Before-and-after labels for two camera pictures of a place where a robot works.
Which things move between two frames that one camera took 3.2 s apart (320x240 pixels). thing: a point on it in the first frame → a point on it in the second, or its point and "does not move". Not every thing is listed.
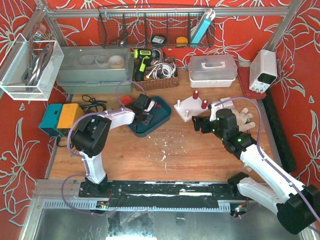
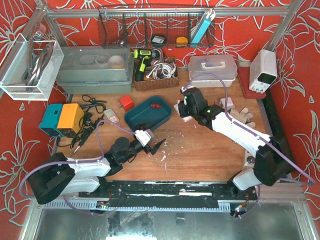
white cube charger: [228, 104] does not move
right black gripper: [204, 123] → [183, 111]
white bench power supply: [263, 71] does not move
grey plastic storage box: [96, 69] does not move
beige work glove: [242, 117] does not move
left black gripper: [146, 118] → [149, 148]
